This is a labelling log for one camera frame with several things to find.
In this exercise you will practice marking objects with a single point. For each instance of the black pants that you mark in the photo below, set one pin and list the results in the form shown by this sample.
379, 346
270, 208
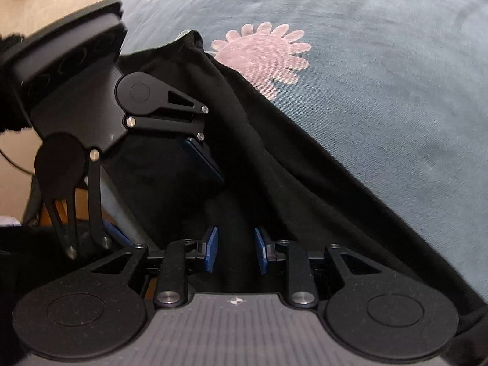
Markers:
267, 179

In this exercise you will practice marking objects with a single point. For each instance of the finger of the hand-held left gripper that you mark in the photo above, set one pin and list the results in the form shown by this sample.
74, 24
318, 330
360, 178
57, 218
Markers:
204, 160
118, 236

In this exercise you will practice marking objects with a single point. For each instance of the blue floral bed sheet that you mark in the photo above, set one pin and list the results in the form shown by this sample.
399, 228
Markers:
381, 84

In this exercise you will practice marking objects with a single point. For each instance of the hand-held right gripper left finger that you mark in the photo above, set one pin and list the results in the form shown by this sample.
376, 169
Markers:
211, 249

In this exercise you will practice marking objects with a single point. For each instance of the wooden bed frame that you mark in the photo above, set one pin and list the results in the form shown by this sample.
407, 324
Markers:
82, 207

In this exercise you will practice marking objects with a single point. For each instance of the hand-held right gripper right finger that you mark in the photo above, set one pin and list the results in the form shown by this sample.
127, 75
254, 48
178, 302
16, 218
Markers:
261, 251

